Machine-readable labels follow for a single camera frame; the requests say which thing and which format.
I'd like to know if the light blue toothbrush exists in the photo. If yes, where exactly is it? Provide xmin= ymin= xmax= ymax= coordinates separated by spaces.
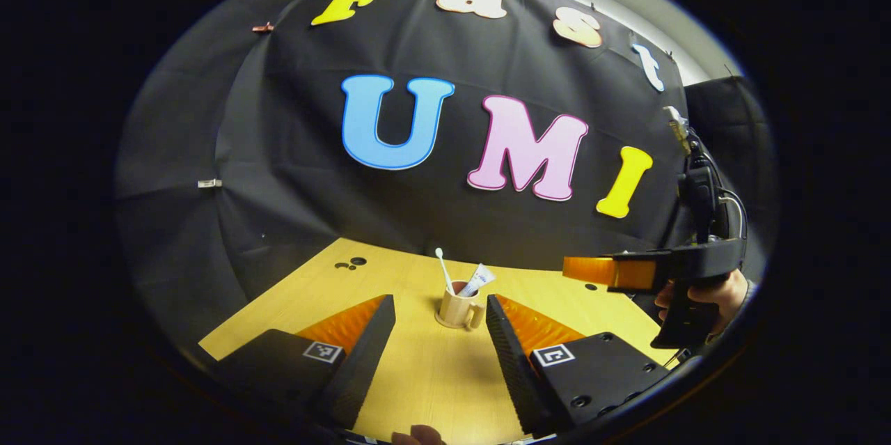
xmin=435 ymin=247 xmax=455 ymax=295

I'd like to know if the beige cup with handle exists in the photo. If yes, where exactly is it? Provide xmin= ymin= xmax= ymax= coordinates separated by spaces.
xmin=435 ymin=281 xmax=486 ymax=331

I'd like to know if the black backdrop cloth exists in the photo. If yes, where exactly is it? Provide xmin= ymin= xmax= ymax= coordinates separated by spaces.
xmin=115 ymin=0 xmax=773 ymax=355

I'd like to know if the light wooden desktop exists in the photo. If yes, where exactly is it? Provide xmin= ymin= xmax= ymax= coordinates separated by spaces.
xmin=198 ymin=236 xmax=679 ymax=442

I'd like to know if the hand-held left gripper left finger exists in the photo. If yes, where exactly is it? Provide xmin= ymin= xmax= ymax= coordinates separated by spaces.
xmin=209 ymin=294 xmax=396 ymax=430

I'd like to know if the white toothpaste tube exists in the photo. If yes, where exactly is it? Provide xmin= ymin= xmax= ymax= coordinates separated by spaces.
xmin=457 ymin=263 xmax=496 ymax=297

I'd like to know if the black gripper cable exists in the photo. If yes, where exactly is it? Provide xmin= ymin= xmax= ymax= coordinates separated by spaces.
xmin=720 ymin=187 xmax=750 ymax=240

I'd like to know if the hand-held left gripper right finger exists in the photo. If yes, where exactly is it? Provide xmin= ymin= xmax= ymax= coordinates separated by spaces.
xmin=485 ymin=294 xmax=672 ymax=435

